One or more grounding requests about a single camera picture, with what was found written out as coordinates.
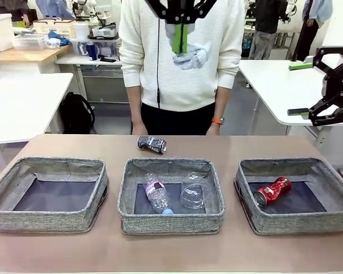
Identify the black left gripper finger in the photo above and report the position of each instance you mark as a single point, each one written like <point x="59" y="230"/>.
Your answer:
<point x="177" y="37"/>
<point x="188" y="17"/>

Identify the white paper ball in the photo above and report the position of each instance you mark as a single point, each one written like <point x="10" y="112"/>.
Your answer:
<point x="194" y="57"/>

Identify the crushed red soda can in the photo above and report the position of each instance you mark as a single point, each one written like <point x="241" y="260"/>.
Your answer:
<point x="274" y="189"/>

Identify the clear plastic bottle blue cap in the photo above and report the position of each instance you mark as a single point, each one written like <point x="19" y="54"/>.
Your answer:
<point x="157" y="194"/>

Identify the clear plastic cup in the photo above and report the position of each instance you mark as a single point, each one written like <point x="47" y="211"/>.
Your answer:
<point x="193" y="197"/>

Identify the person's bare right forearm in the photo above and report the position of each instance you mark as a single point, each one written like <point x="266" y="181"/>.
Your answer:
<point x="135" y="102"/>

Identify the person's bare left forearm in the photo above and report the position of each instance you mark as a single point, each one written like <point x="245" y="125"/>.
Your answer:
<point x="220" y="101"/>

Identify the person's right hand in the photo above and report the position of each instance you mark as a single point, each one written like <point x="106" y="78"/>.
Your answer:
<point x="138" y="128"/>

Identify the person's left hand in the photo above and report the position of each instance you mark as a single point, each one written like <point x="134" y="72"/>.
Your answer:
<point x="214" y="129"/>

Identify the white table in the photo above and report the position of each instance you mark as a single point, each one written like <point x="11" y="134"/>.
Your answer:
<point x="23" y="105"/>
<point x="74" y="60"/>
<point x="274" y="85"/>

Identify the white knit sweater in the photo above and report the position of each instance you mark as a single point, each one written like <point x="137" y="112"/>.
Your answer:
<point x="188" y="85"/>

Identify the black stapler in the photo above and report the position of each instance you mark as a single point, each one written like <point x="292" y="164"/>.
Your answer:
<point x="107" y="59"/>

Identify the background person dark jacket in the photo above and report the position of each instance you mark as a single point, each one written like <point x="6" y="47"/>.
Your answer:
<point x="267" y="17"/>

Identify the background person light blue shirt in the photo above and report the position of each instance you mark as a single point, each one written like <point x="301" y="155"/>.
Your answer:
<point x="317" y="11"/>

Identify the black trousers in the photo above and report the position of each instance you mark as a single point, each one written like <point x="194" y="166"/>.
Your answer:
<point x="177" y="122"/>

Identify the blue drinking bottle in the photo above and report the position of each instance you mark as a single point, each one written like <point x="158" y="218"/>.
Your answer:
<point x="91" y="52"/>

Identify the orange wristwatch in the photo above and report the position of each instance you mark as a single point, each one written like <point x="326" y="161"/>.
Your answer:
<point x="218" y="120"/>

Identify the white cylindrical jar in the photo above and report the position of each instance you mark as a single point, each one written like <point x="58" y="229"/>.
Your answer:
<point x="81" y="31"/>

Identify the clear storage box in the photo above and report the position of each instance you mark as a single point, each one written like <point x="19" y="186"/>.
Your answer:
<point x="80" y="47"/>

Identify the crushed dark soda can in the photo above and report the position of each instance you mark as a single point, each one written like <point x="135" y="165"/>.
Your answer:
<point x="151" y="144"/>

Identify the blue cloth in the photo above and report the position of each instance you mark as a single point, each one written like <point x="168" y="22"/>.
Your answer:
<point x="60" y="36"/>

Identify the perforated wooden box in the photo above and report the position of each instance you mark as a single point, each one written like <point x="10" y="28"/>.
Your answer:
<point x="57" y="28"/>

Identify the white labelled packet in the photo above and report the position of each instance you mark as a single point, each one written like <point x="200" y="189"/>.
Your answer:
<point x="52" y="43"/>

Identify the black backpack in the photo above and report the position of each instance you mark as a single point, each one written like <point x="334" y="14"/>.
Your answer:
<point x="77" y="114"/>

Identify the grey fabric basket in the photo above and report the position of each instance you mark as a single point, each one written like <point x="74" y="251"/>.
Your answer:
<point x="303" y="224"/>
<point x="45" y="218"/>
<point x="171" y="224"/>

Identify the clear plastic crate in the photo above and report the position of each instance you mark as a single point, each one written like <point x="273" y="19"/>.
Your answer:
<point x="28" y="42"/>

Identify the wooden table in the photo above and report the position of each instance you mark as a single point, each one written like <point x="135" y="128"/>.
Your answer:
<point x="23" y="55"/>

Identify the yellow green bag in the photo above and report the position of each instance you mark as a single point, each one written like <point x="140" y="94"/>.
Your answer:
<point x="18" y="24"/>

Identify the background person brown shirt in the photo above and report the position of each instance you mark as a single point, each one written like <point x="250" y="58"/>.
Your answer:
<point x="5" y="5"/>

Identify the white storage box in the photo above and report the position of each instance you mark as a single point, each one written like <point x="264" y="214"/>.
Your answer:
<point x="0" y="34"/>

